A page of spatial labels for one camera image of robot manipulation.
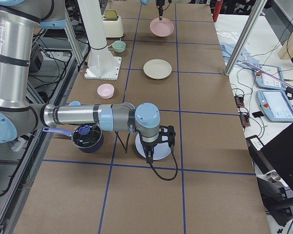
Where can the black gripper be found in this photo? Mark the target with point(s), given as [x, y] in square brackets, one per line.
[160, 4]
[148, 146]

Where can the light blue plate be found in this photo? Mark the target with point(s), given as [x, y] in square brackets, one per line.
[161, 150]

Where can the pink plate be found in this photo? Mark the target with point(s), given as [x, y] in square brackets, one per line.
[161, 28]

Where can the cream toaster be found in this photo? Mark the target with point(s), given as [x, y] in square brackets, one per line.
[112, 23]

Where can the red cylinder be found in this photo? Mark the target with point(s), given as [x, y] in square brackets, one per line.
[217, 8]

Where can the green bowl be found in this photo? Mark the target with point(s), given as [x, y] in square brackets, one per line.
[119, 46]

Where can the dark blue pot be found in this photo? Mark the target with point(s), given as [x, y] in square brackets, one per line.
[88, 138]

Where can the beige plate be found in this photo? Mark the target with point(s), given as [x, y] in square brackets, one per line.
[157, 69]

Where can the black phone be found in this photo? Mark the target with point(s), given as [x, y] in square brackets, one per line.
[257, 114]

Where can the metal cup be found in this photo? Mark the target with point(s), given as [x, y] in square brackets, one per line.
[273, 177]

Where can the far teach pendant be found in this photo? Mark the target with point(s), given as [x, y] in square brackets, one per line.
[264, 81]

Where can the teach pendant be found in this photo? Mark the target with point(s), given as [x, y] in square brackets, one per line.
[275, 105]
[264, 81]

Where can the near teach pendant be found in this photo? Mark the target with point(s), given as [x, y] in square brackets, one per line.
[275, 105]

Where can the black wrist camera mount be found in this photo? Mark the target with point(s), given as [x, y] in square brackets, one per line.
[167, 135]

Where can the aluminium frame post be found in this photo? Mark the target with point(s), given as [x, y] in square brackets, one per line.
[249, 25]

